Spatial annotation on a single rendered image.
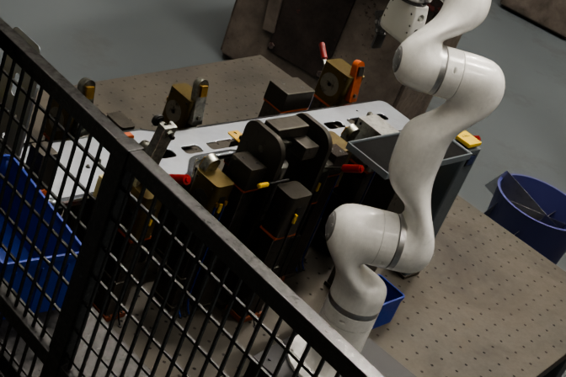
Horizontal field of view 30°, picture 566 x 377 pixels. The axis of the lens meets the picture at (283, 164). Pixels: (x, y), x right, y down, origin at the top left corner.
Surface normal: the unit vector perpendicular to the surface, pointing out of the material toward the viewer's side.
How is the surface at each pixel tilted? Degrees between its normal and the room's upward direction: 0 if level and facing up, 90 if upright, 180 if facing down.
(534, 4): 92
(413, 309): 0
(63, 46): 0
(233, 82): 0
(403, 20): 93
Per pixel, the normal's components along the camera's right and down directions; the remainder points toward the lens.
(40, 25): 0.33, -0.82
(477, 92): 0.10, 0.42
